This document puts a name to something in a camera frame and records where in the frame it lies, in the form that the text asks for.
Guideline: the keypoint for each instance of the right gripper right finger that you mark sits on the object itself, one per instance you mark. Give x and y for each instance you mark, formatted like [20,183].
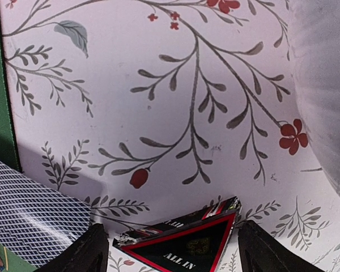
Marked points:
[259,251]

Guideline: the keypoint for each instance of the round green poker mat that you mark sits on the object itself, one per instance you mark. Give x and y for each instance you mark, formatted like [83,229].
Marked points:
[1,99]

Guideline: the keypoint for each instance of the white bowl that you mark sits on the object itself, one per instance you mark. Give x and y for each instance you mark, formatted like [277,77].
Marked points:
[314,37]

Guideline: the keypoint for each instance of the face-down cards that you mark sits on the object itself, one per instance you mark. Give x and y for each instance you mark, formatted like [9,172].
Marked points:
[38,223]

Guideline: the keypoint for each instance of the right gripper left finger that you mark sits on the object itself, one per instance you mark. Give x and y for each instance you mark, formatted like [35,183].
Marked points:
[87,253]

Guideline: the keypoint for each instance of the black red triangle token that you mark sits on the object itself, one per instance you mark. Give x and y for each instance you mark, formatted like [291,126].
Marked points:
[193,242]

